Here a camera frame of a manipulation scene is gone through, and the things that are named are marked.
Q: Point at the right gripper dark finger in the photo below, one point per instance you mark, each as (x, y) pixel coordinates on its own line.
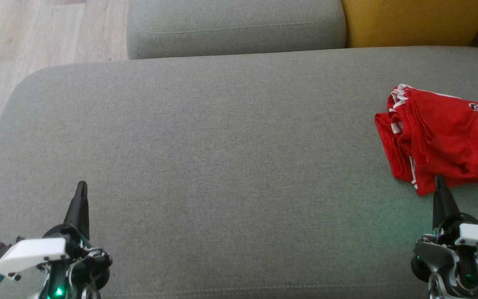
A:
(444, 207)

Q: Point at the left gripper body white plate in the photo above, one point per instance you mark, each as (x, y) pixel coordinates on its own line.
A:
(35, 251)

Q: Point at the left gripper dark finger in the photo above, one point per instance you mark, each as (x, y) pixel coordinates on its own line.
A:
(79, 211)

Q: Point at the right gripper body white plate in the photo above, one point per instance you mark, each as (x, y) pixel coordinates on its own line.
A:
(475, 236)

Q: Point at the red jersey with white trim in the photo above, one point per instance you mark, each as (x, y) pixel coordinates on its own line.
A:
(442, 137)

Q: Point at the grey sofa seat cushion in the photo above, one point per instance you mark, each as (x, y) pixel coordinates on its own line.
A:
(222, 145)

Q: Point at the yellow sofa cushion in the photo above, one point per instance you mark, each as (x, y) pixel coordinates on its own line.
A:
(413, 20)

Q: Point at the grey sofa back cushion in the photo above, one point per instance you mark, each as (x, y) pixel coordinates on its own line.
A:
(239, 25)

